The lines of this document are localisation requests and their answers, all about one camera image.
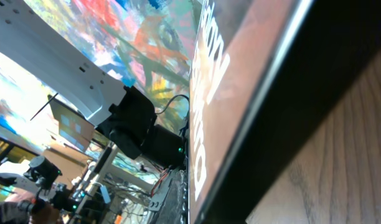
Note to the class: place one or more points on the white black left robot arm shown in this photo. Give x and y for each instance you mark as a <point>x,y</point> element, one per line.
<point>121,113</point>

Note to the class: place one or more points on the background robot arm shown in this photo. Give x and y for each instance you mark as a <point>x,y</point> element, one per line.
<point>38,176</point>

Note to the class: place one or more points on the colourful wall mural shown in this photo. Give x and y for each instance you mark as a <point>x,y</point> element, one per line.
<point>145,44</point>

